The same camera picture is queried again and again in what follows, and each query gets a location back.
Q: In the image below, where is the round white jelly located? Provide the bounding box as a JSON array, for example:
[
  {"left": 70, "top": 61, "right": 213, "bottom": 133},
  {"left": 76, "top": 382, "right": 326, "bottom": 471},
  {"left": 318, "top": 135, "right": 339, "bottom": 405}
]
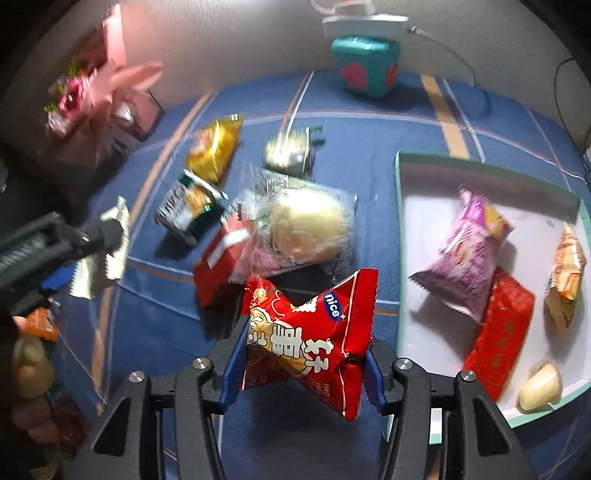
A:
[{"left": 516, "top": 362, "right": 564, "bottom": 414}]

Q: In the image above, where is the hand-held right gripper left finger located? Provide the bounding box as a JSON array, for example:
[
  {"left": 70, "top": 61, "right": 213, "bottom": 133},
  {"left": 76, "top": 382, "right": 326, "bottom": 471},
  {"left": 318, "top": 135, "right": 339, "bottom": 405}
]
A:
[{"left": 67, "top": 316, "right": 252, "bottom": 480}]

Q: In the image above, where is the white power strip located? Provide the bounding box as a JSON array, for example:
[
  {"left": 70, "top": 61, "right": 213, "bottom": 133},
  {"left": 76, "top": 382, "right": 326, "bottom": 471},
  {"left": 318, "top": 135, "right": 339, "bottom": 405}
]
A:
[{"left": 322, "top": 14, "right": 411, "bottom": 40}]

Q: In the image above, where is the white plug with red button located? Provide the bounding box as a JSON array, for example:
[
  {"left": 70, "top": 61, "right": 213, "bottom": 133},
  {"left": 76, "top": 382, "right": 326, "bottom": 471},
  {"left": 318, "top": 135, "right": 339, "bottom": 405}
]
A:
[{"left": 311, "top": 0, "right": 377, "bottom": 17}]

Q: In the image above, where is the green and white snack packet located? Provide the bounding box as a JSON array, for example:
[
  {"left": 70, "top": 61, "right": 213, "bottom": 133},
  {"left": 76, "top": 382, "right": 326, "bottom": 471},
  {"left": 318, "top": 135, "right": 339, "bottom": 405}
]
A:
[{"left": 154, "top": 168, "right": 229, "bottom": 245}]

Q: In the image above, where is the grey power cable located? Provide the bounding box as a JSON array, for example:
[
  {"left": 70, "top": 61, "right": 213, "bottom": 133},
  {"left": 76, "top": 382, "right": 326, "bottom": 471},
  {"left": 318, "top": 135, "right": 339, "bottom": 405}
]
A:
[{"left": 406, "top": 25, "right": 476, "bottom": 86}]

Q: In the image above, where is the person's left hand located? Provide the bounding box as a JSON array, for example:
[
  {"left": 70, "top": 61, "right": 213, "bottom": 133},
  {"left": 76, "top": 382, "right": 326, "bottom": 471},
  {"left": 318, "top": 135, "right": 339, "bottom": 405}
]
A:
[{"left": 11, "top": 332, "right": 62, "bottom": 444}]

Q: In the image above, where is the orange and beige snack packet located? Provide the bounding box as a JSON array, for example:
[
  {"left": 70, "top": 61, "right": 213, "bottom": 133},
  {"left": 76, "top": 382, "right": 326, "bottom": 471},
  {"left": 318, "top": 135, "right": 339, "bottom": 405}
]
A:
[{"left": 542, "top": 222, "right": 587, "bottom": 328}]

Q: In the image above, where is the pink gift box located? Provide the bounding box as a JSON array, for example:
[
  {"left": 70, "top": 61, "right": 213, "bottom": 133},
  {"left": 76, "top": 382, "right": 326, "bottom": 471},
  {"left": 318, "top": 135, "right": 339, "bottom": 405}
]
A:
[{"left": 113, "top": 88, "right": 165, "bottom": 144}]

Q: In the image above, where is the purple snack packet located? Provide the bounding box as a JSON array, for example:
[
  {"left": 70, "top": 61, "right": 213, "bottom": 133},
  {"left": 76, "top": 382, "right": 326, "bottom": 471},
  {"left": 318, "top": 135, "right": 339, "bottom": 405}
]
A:
[{"left": 409, "top": 185, "right": 515, "bottom": 324}]

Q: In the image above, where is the red cartoon snack bag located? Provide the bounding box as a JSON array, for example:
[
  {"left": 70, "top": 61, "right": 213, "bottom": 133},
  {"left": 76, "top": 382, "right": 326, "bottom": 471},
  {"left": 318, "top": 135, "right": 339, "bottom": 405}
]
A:
[{"left": 240, "top": 268, "right": 379, "bottom": 421}]

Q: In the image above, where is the white tray with teal rim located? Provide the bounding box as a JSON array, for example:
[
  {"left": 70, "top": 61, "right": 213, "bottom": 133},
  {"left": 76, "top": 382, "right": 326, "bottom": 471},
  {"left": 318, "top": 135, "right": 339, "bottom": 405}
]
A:
[{"left": 392, "top": 150, "right": 587, "bottom": 446}]

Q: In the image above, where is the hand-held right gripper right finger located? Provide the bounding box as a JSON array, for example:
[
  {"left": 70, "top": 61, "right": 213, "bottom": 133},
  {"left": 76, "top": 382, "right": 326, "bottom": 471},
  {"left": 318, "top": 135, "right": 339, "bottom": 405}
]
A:
[{"left": 362, "top": 339, "right": 522, "bottom": 480}]

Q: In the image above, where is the clear-wrapped pale bun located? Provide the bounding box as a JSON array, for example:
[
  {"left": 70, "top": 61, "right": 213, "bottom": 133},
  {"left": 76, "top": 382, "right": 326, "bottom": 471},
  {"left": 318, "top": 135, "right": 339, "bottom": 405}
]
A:
[{"left": 222, "top": 171, "right": 358, "bottom": 278}]

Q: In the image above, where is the yellow snack packet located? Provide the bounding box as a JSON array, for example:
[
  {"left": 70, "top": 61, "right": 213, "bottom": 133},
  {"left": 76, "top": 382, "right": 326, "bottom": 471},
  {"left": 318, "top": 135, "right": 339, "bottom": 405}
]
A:
[{"left": 185, "top": 114, "right": 245, "bottom": 185}]

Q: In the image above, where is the red packet with white label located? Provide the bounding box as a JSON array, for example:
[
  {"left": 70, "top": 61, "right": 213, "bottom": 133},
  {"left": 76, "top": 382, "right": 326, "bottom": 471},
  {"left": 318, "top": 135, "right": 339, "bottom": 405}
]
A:
[{"left": 191, "top": 203, "right": 278, "bottom": 310}]

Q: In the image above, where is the cream white snack packet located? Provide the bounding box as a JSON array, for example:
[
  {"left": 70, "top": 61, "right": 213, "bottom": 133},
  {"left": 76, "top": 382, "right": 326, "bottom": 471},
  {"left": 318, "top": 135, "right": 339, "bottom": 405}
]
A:
[{"left": 69, "top": 196, "right": 132, "bottom": 301}]

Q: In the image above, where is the pink flower bouquet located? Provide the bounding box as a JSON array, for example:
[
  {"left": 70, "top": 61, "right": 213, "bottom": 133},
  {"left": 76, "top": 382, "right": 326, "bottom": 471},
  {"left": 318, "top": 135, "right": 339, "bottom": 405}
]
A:
[{"left": 44, "top": 4, "right": 164, "bottom": 171}]

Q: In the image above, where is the black cable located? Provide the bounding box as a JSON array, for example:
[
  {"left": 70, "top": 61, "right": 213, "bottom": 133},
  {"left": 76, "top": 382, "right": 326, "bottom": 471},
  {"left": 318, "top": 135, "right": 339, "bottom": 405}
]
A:
[{"left": 554, "top": 58, "right": 591, "bottom": 148}]

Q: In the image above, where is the small clear green-edged packet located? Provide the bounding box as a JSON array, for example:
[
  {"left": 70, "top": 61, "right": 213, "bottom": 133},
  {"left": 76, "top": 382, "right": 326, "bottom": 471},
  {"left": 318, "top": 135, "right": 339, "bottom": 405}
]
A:
[{"left": 262, "top": 124, "right": 326, "bottom": 178}]

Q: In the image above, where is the shiny red foil packet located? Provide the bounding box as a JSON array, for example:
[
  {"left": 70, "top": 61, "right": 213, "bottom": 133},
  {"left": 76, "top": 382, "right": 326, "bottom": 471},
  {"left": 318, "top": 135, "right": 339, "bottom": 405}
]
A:
[{"left": 462, "top": 268, "right": 536, "bottom": 402}]

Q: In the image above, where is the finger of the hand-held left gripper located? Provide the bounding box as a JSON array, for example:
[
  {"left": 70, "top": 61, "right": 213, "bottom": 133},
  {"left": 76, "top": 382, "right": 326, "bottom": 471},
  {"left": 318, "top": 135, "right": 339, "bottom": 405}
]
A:
[
  {"left": 39, "top": 263, "right": 77, "bottom": 295},
  {"left": 74, "top": 216, "right": 126, "bottom": 256}
]

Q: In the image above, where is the teal box with pink hearts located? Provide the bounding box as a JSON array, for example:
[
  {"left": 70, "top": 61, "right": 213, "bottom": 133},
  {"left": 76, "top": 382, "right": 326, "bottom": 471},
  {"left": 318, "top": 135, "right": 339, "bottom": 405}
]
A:
[{"left": 331, "top": 36, "right": 400, "bottom": 100}]

